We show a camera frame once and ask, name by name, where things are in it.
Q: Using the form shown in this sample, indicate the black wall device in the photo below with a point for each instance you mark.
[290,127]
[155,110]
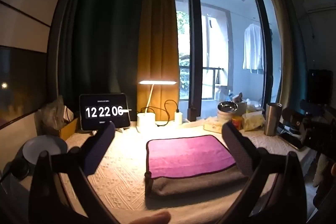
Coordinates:
[320,87]

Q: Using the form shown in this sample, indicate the person's left hand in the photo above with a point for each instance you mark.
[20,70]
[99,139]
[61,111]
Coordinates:
[151,218]

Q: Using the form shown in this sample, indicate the hanging white shirt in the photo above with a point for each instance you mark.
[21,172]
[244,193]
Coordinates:
[253,48]

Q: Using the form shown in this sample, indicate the beige curtain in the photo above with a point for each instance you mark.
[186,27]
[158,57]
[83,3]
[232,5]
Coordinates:
[275,16]

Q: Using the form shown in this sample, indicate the white round container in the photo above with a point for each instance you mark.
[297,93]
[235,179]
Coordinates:
[226,117]

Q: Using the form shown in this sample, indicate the black tablet clock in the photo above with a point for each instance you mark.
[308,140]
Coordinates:
[105,111]

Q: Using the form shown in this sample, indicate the tissue box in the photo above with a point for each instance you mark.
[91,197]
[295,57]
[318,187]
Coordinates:
[213,124]

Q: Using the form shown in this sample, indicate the balcony railing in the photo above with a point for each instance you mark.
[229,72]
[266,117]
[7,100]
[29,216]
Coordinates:
[212,77]

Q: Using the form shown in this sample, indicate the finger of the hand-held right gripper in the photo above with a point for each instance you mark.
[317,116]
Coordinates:
[290,115]

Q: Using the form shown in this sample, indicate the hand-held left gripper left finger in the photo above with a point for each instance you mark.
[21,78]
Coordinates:
[101,148]

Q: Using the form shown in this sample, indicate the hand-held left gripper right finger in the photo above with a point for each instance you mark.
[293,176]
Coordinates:
[236,150]

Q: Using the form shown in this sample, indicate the pale yellow plastic bag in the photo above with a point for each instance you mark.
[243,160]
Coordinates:
[253,119]

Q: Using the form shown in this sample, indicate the white fluffy cloth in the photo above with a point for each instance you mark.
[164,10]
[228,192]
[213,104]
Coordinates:
[320,171]

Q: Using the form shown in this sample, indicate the white charger plug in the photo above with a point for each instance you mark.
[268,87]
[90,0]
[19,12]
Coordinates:
[178,117]

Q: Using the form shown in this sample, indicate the white plate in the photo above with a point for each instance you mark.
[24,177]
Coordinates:
[44,148]

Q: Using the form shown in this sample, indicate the black sliding window frame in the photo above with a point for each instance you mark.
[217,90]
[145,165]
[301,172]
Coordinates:
[195,56]

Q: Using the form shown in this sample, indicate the cardboard box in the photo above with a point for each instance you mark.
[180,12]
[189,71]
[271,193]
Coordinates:
[68,129]

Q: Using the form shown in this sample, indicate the metal bowl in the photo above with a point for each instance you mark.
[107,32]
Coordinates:
[227,106]

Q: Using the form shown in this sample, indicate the teal curtain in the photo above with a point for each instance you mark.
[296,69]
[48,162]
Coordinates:
[296,50]

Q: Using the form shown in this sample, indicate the steel tumbler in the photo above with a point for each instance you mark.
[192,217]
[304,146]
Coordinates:
[272,119]

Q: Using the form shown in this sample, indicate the dark green curtain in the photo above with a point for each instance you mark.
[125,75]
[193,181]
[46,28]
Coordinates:
[105,29]

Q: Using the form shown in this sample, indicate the mustard yellow curtain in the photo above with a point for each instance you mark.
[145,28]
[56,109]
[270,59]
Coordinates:
[157,43]

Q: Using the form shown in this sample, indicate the crumpled clear plastic bag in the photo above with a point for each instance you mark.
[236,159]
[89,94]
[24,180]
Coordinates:
[52,115]

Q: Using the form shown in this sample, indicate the purple towel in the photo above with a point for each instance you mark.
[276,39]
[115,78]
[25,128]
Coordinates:
[189,155]

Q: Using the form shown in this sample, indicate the white desk lamp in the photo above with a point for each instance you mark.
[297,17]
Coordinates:
[146,121]

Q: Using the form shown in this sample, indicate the grey towel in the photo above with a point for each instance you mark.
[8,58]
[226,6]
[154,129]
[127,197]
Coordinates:
[197,184]

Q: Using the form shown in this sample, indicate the white patterned tablecloth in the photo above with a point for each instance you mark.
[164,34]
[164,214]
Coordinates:
[118,182]

